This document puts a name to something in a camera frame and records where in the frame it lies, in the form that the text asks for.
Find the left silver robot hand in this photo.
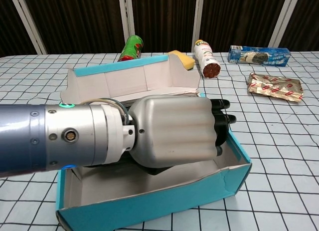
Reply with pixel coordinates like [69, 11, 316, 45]
[128, 96, 237, 170]

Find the black rubber slipper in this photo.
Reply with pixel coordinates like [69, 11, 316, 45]
[83, 151, 175, 176]

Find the light blue shoe box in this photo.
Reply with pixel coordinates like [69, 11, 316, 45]
[55, 54, 252, 231]

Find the yellow sponge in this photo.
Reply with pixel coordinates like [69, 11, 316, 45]
[166, 50, 196, 71]

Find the white drink bottle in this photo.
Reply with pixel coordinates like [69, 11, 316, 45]
[193, 39, 222, 79]

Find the green chips can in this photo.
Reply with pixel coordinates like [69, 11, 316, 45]
[117, 35, 145, 63]

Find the white checkered tablecloth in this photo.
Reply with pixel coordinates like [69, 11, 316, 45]
[0, 52, 319, 231]

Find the crumpled foil snack packet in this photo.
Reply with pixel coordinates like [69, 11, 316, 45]
[247, 72, 304, 103]

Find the blue cookie package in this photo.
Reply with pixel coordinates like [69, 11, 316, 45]
[228, 45, 292, 67]

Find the dark folding screen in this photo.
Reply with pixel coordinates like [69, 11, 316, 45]
[0, 0, 319, 56]

